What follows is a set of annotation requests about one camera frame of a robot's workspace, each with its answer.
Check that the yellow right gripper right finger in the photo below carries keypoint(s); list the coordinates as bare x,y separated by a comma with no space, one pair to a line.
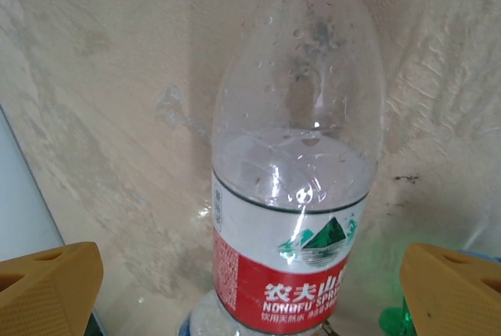
458,297

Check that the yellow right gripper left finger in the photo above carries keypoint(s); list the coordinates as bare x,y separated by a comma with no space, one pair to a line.
43,297

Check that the green soda bottle yellow cap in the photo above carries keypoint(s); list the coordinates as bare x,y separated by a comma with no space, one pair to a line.
393,322

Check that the red label Nongfu water bottle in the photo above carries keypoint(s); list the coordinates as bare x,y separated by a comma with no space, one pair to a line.
282,234

